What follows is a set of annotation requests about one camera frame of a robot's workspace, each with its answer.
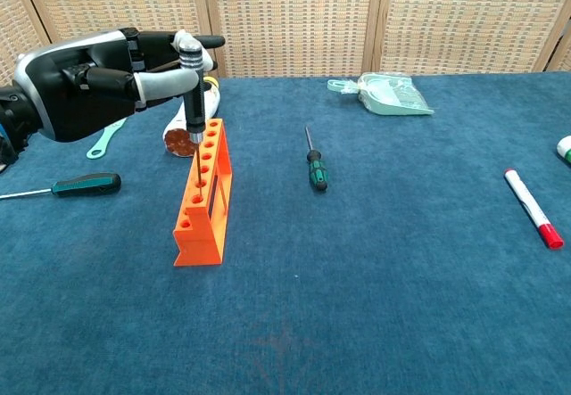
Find mint dustpan in plastic wrap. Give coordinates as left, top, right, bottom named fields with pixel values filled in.
left=327, top=72, right=435, bottom=117

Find mint green cleaning brush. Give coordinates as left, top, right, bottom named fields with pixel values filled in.
left=86, top=117, right=128, bottom=160

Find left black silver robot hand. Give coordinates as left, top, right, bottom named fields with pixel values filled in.
left=12, top=27, right=227, bottom=143

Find teal black handled screwdriver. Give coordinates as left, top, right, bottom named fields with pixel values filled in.
left=0, top=172, right=122, bottom=201

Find orange tool holder block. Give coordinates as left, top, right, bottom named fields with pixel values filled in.
left=172, top=118, right=234, bottom=267

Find blue carpet table cover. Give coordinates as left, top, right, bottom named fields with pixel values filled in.
left=0, top=71, right=571, bottom=395

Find black silver precision screwdriver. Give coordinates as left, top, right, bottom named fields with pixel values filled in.
left=179, top=43, right=207, bottom=202

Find green black striped screwdriver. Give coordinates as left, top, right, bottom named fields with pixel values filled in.
left=304, top=126, right=330, bottom=193

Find white marker red cap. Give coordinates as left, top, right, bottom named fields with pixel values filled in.
left=503, top=168, right=565, bottom=251

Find woven bamboo folding screen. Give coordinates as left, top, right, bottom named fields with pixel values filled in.
left=0, top=0, right=571, bottom=88

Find white drink bottle yellow cap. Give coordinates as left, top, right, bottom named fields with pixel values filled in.
left=162, top=76, right=224, bottom=159

